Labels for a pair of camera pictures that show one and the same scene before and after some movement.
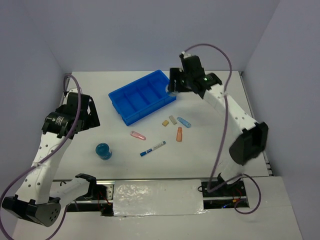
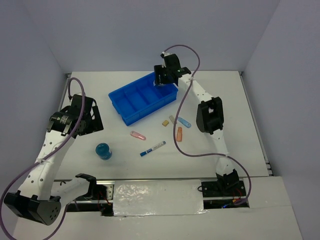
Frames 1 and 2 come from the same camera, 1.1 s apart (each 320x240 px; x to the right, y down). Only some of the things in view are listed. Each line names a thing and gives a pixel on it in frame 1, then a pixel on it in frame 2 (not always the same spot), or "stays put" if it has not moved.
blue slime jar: (102, 150) stays put
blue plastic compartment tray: (142, 97) stays put
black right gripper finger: (175, 79) → (161, 75)
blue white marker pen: (142, 153) stays put
